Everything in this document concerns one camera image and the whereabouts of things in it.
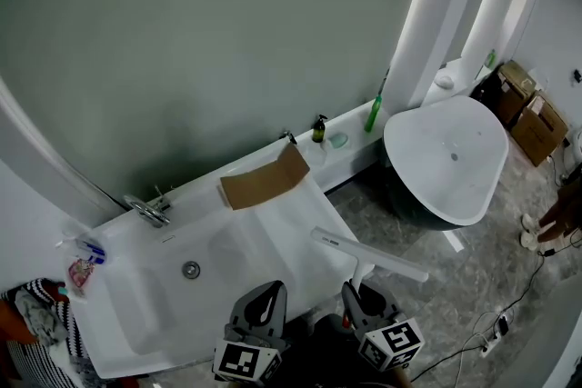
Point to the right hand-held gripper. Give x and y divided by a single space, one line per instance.
391 345

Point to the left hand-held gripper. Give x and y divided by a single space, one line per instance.
245 359

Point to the white squeegee with orange end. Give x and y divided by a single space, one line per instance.
364 256

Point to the person's right forearm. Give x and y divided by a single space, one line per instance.
402 379

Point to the person's black patterned shirt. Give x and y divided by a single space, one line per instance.
327 359

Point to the chrome sink drain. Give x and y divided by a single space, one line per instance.
191 270

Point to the white sink table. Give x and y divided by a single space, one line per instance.
291 222

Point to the brown cardboard piece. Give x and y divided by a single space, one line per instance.
263 182

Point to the white power strip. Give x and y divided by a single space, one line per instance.
495 336

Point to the chrome faucet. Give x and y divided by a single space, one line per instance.
150 209

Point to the green and white bathtub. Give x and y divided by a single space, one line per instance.
445 159

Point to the teal soap dish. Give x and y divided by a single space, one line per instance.
338 141

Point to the small black device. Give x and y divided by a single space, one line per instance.
288 137

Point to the dark pump bottle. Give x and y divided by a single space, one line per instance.
318 132

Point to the pink packet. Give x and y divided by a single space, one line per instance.
81 271

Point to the grey rag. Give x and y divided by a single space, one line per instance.
41 318

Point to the white soap bar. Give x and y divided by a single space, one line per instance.
444 81

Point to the black and white striped cloth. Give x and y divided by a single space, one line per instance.
27 368

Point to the light brown cardboard box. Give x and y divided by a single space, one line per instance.
541 132

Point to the dark brown cardboard box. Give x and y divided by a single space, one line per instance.
516 91

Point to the small green bottle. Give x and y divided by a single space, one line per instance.
490 59

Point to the white curved frame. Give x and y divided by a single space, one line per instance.
45 159

